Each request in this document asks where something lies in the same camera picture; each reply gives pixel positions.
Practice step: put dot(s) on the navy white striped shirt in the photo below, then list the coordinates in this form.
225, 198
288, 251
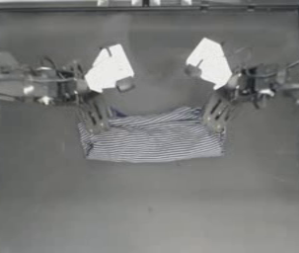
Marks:
156, 138

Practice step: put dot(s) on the black table frame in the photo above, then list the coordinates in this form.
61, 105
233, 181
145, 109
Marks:
69, 6

